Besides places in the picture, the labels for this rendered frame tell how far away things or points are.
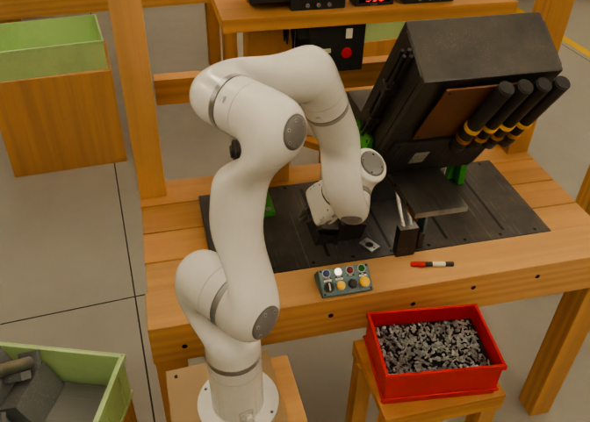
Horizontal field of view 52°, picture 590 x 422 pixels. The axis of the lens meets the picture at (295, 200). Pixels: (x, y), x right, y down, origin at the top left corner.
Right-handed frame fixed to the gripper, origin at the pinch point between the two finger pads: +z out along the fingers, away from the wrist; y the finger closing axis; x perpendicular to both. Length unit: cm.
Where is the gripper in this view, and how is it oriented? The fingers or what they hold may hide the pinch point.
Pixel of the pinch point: (306, 215)
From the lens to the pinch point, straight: 158.3
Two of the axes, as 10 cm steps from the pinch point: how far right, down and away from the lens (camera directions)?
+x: -8.5, 1.0, -5.1
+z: -4.4, 3.8, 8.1
